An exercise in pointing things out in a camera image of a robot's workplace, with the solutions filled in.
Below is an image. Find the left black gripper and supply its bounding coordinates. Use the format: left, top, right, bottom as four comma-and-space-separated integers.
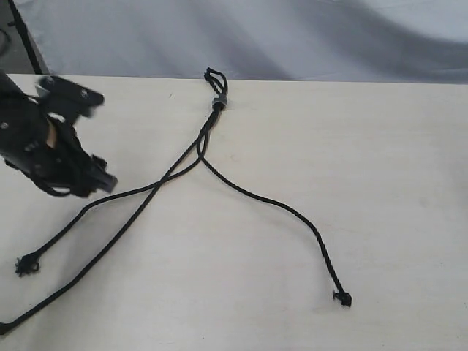
22, 118, 118, 197

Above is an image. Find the black rope with small tuft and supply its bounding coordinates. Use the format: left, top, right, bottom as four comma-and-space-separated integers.
0, 67, 230, 333

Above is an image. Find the black rope with knotted end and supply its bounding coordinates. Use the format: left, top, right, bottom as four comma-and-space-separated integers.
197, 67, 355, 309

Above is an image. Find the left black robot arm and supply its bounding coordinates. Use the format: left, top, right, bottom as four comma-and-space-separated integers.
1, 73, 118, 197

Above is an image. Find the grey fabric backdrop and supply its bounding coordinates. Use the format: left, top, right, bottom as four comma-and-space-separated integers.
16, 1, 467, 83

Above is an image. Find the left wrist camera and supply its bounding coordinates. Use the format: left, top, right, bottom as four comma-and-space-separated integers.
36, 75, 105, 126

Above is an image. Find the grey cable clamp bracket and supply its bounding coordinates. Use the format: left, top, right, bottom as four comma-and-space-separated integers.
212, 94, 228, 111

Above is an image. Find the black backdrop frame pole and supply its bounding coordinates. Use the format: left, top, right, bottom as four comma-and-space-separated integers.
7, 0, 48, 75

